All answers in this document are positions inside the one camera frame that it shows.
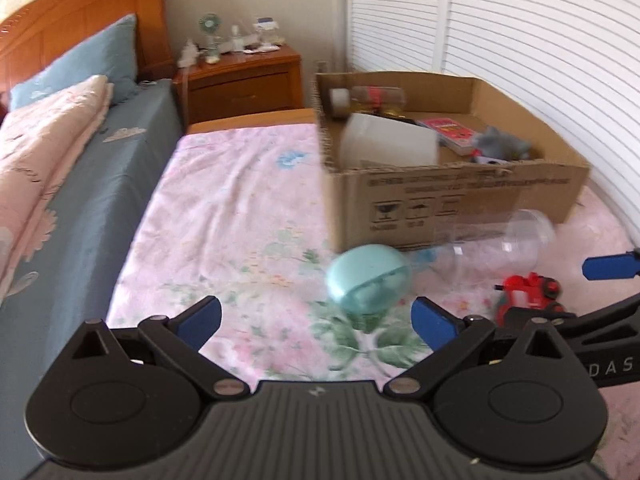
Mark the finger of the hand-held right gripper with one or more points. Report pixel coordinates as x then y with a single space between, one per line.
610 266
605 320

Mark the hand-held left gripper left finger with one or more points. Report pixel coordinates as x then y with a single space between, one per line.
200 320

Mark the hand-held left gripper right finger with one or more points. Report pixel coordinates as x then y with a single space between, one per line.
432 322

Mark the red toy train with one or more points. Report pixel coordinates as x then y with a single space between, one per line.
525 290

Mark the brown cardboard box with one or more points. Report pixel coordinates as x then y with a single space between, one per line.
475 195

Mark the grey plush toy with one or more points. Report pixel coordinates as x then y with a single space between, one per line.
497 142

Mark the white plastic jar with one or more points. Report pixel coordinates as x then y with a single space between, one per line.
390 142

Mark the pink card box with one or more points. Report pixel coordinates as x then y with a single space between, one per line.
450 130

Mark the golden capsule pill bottle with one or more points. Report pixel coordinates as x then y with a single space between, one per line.
375 97

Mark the clear plastic bottle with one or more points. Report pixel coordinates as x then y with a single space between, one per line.
525 240

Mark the pink floral bedsheet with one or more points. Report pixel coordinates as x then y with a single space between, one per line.
225 210

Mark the blue bed sheet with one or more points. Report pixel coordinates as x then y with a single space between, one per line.
90 210

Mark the wide white louvered door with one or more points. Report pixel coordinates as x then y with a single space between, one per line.
550 60

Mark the pink floral quilt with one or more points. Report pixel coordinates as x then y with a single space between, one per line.
40 150

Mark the wooden nightstand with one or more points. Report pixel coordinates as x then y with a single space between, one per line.
240 85

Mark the white power strip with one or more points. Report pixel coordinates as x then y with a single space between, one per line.
187 55

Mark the clear spray bottle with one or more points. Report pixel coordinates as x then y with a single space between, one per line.
236 40

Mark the large blue pillow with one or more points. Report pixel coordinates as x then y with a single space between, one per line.
85 60

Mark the small green desk fan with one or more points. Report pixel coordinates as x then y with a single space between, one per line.
208 22

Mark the white device stand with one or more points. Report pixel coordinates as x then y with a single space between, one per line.
267 30

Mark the narrow white louvered door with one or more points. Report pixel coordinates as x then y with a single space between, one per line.
395 15

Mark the wooden headboard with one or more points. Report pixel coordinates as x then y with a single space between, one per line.
75 10

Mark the small wooden bed frame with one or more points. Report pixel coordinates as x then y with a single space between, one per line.
250 120

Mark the white wall socket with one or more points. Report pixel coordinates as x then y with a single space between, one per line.
321 66

